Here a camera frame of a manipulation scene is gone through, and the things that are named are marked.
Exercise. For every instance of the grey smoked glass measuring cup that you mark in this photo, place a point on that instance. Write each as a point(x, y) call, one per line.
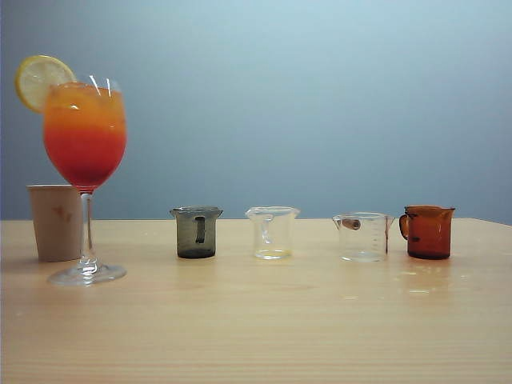
point(186, 236)

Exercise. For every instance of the clear graduated measuring cup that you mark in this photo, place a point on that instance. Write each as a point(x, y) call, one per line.
point(362, 244)

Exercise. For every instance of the wine glass with orange-red cocktail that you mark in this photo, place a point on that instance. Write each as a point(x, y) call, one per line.
point(84, 140)

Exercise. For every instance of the brown paper cup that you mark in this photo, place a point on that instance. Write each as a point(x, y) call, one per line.
point(54, 228)

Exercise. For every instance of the clear glass cup with spout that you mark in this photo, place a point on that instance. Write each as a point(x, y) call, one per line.
point(280, 236)

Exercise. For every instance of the yellow lemon slice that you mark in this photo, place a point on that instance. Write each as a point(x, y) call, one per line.
point(36, 86)

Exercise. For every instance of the amber glass measuring cup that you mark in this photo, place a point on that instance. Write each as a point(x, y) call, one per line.
point(430, 236)

